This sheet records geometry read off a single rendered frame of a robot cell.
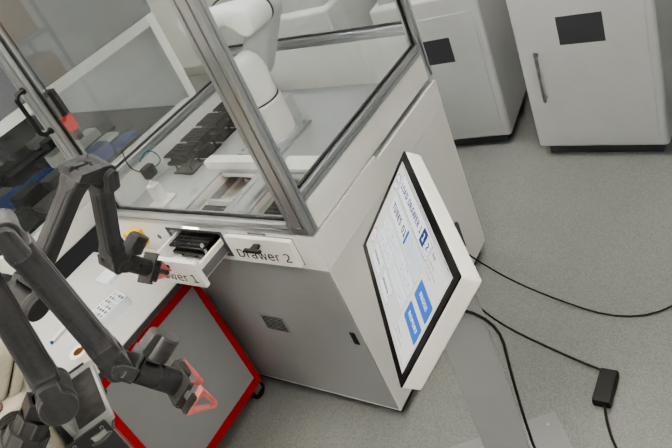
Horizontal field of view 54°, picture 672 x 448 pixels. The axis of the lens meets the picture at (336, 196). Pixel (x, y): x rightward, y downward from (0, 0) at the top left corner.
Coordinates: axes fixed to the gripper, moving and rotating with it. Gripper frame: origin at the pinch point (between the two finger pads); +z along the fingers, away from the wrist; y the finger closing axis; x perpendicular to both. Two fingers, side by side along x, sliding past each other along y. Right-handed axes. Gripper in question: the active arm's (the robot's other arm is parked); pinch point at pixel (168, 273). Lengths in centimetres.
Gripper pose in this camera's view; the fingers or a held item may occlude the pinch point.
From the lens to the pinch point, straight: 229.2
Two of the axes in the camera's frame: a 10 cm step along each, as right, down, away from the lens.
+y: 1.9, -9.6, 2.1
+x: -8.1, -0.3, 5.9
